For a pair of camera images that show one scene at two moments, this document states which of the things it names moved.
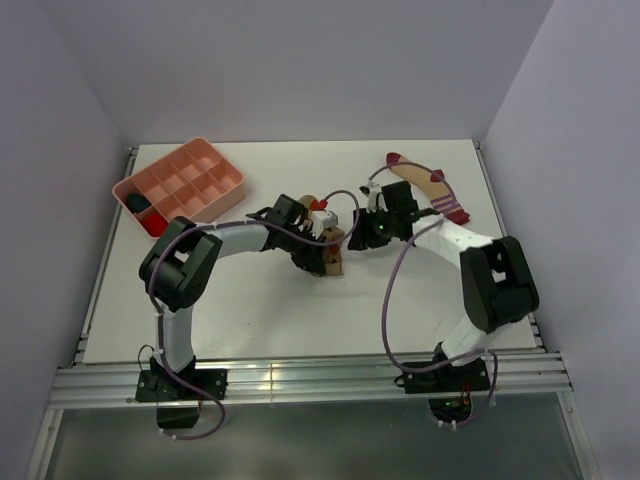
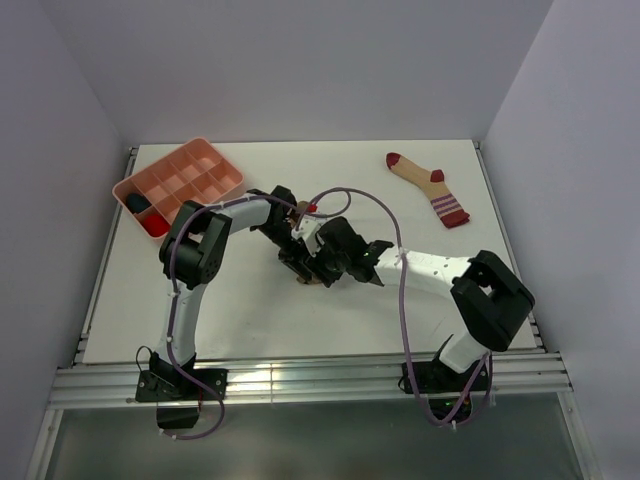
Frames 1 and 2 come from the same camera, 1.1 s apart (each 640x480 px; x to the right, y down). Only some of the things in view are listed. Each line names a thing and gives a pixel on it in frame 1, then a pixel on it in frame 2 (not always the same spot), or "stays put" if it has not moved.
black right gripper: x=362 y=238 to x=326 y=277
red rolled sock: x=155 y=224 stays put
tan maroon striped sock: x=436 y=190 stays put
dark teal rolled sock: x=137 y=202 stays put
